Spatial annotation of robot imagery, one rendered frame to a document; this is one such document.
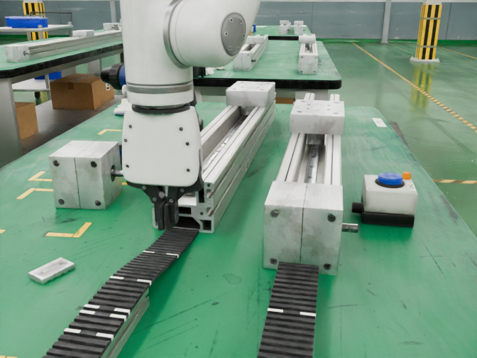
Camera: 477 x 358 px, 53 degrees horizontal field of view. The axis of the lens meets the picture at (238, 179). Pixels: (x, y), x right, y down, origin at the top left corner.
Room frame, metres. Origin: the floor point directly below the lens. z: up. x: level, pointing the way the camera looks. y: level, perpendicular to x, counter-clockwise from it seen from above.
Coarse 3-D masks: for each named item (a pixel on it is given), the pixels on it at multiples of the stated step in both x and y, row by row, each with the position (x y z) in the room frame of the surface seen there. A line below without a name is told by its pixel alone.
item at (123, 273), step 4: (116, 272) 0.51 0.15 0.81; (120, 272) 0.51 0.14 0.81; (124, 272) 0.51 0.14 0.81; (128, 272) 0.51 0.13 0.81; (132, 272) 0.51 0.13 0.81; (136, 272) 0.51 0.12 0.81; (140, 272) 0.51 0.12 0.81; (120, 276) 0.50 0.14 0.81; (124, 276) 0.50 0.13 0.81; (128, 276) 0.50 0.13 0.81; (132, 276) 0.50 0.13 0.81; (136, 276) 0.50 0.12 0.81; (140, 276) 0.50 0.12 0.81; (144, 276) 0.50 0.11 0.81; (148, 276) 0.50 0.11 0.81; (152, 276) 0.50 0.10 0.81; (156, 276) 0.50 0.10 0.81; (148, 280) 0.49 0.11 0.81; (152, 280) 0.49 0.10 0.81
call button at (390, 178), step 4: (388, 172) 0.76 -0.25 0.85; (380, 176) 0.74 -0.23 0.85; (384, 176) 0.74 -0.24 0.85; (388, 176) 0.74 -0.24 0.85; (392, 176) 0.74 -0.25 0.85; (396, 176) 0.74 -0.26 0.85; (400, 176) 0.74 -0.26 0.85; (380, 180) 0.74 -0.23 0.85; (384, 180) 0.73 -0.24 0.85; (388, 180) 0.73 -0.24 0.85; (392, 180) 0.73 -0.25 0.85; (396, 180) 0.73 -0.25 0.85; (400, 180) 0.73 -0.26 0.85; (388, 184) 0.73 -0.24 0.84; (392, 184) 0.73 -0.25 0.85; (396, 184) 0.73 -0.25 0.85
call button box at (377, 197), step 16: (368, 176) 0.78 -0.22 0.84; (368, 192) 0.71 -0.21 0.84; (384, 192) 0.71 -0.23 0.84; (400, 192) 0.71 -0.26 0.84; (416, 192) 0.70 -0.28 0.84; (352, 208) 0.75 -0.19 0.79; (368, 208) 0.71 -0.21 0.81; (384, 208) 0.71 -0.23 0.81; (400, 208) 0.70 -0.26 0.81; (384, 224) 0.71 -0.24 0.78; (400, 224) 0.70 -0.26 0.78
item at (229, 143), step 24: (216, 120) 1.09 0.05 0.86; (240, 120) 1.21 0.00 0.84; (264, 120) 1.22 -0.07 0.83; (216, 144) 1.01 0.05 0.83; (240, 144) 0.90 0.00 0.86; (216, 168) 0.74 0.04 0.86; (240, 168) 0.90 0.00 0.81; (192, 192) 0.73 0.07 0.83; (216, 192) 0.70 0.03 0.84; (192, 216) 0.69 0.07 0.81; (216, 216) 0.70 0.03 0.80
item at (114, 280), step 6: (114, 276) 0.49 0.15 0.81; (108, 282) 0.48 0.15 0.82; (114, 282) 0.48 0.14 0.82; (120, 282) 0.48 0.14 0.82; (126, 282) 0.48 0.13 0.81; (132, 282) 0.49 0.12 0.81; (138, 282) 0.48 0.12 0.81; (144, 282) 0.48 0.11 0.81; (150, 282) 0.48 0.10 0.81; (144, 288) 0.47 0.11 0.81
